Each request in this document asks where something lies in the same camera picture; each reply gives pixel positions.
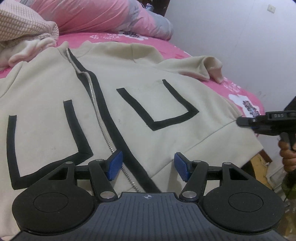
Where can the pink and grey quilt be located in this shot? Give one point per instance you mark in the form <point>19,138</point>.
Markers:
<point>104,16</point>

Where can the beige zip jacket black trim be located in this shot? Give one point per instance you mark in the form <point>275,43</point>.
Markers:
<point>129,76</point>

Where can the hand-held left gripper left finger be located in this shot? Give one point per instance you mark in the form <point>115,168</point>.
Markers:
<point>114,166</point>

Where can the white wall switch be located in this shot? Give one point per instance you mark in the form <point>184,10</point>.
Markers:
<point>271,8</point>

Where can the pink floral blanket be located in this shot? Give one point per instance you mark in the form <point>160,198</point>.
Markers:
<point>181,49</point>

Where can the person's right forearm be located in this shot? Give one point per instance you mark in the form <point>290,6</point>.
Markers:
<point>290,185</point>

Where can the person's right hand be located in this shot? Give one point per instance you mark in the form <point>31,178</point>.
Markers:
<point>289,157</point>

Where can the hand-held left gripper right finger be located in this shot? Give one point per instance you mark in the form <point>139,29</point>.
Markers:
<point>181,168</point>

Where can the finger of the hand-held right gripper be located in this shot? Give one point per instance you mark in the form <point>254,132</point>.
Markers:
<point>252,121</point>
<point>266,131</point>

